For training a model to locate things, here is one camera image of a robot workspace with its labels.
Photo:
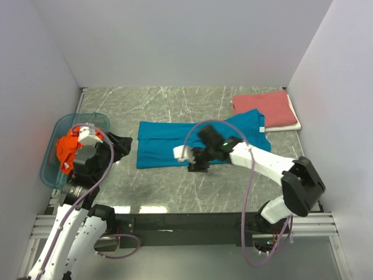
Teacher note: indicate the clear teal plastic bin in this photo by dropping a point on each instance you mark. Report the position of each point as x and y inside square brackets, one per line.
[50, 172]

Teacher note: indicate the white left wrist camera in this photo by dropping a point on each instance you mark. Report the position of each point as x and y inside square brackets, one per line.
[88, 136]

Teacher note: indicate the folded red t-shirt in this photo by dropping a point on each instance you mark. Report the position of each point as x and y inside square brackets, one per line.
[248, 102]

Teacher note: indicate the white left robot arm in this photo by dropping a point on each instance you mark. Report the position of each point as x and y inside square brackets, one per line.
[73, 234]

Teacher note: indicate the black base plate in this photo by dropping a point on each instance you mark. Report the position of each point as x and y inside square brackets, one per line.
[133, 231]

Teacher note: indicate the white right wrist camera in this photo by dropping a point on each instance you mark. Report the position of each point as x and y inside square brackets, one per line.
[184, 153]

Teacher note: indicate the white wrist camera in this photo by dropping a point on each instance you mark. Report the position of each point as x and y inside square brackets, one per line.
[88, 136]
[184, 153]

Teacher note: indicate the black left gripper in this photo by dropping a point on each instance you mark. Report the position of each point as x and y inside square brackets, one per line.
[122, 146]

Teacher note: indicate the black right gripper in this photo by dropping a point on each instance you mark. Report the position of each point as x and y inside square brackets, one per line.
[197, 167]

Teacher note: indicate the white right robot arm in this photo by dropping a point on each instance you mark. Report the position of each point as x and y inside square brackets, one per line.
[300, 183]

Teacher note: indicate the orange t-shirt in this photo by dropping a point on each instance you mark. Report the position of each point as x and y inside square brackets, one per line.
[66, 148]

